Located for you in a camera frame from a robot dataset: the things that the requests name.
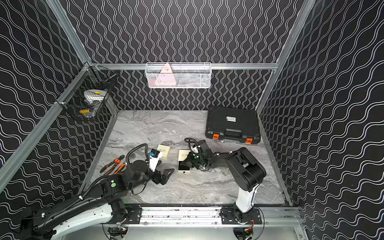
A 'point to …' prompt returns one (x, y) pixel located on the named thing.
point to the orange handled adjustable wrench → (119, 170)
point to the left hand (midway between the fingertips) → (167, 164)
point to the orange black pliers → (115, 162)
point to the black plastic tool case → (233, 124)
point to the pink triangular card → (166, 77)
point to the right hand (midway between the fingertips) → (181, 162)
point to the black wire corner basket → (84, 95)
